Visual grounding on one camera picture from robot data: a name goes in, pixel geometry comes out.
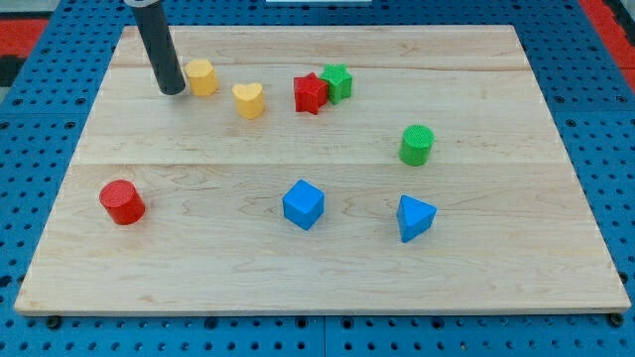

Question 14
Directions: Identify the yellow heart block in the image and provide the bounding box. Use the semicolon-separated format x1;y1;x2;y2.
231;82;265;120

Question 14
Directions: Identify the wooden board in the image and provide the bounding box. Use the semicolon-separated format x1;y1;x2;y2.
15;25;631;316

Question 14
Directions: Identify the green cylinder block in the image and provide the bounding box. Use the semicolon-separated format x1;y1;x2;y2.
399;124;436;167

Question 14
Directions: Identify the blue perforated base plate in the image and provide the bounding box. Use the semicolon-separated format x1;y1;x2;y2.
1;0;634;356

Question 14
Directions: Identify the red star block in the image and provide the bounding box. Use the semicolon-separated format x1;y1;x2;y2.
294;72;328;115

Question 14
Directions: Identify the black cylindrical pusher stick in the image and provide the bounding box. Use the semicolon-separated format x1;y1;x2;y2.
124;0;186;95

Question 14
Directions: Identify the blue triangle block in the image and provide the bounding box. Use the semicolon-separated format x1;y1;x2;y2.
396;195;438;243

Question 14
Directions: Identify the yellow hexagon block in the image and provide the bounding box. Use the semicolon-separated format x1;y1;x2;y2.
185;59;218;96

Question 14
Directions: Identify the blue cube block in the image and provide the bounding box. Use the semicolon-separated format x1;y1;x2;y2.
282;179;324;230

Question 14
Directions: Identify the green star block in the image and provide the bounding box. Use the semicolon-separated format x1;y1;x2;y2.
319;63;353;105

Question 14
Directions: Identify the red cylinder block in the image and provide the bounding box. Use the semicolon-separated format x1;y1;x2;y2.
99;179;146;225

